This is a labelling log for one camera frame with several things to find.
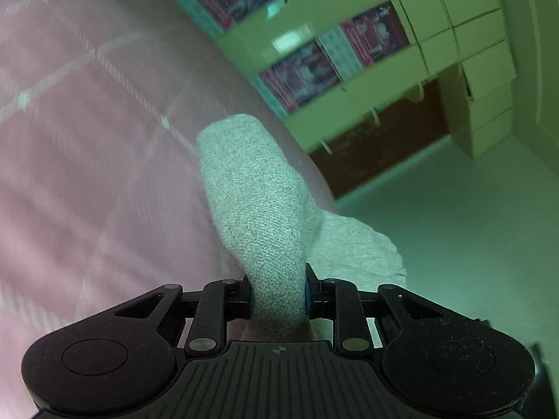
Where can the grey knit pants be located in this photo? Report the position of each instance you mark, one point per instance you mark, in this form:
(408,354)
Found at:
(267,218)

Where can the dark wooden door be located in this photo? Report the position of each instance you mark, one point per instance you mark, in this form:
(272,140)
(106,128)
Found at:
(402,129)

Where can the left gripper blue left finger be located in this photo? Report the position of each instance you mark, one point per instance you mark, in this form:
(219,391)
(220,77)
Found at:
(244,301)

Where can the pink plaid bed sheet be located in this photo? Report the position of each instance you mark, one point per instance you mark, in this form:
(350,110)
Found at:
(101,194)

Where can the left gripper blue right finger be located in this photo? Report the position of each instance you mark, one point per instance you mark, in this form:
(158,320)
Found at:
(313,294)

